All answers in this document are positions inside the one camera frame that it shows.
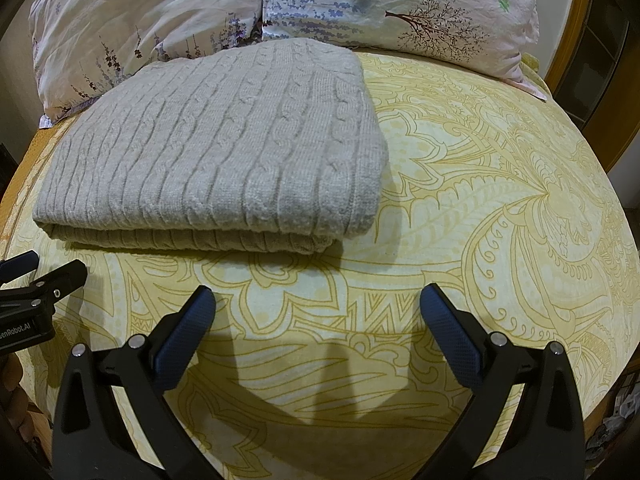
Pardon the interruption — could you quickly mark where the yellow patterned bed sheet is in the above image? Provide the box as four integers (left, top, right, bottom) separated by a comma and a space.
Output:
0, 50, 640, 480

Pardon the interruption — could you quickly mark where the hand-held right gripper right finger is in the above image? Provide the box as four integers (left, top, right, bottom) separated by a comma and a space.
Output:
419, 282, 586, 480

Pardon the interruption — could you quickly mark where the grey cable-knit blanket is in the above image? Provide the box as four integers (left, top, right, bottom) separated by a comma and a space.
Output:
32, 39, 391, 254

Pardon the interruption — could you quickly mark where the pink floral pillow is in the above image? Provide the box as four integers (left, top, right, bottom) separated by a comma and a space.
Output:
29, 0, 268, 128

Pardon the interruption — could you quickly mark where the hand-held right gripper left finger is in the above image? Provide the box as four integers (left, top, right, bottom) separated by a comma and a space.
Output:
52, 285, 217, 480

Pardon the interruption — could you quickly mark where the pile of small white items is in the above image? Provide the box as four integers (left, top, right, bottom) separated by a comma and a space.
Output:
585, 375, 640, 461

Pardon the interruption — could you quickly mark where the person's left hand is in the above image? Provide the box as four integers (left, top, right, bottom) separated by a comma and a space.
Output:
0, 355, 32, 441

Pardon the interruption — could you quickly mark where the orange wooden bed frame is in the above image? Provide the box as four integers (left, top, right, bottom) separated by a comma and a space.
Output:
542, 0, 633, 176

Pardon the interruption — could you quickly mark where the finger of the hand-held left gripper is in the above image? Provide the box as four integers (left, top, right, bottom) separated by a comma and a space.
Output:
0, 251, 40, 283
20, 259, 87, 312

